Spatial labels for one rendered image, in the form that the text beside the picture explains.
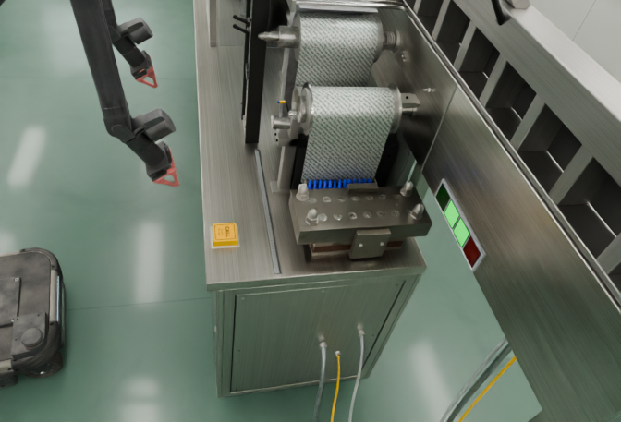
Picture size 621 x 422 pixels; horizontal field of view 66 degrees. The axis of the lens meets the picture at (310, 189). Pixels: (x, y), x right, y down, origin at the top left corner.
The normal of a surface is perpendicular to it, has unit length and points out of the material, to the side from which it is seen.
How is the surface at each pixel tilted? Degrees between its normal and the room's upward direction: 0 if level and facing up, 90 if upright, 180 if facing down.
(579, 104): 90
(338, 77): 92
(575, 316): 90
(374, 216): 0
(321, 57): 92
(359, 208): 0
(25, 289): 0
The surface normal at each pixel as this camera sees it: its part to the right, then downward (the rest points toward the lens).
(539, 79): -0.97, 0.04
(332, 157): 0.19, 0.71
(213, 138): 0.14, -0.70
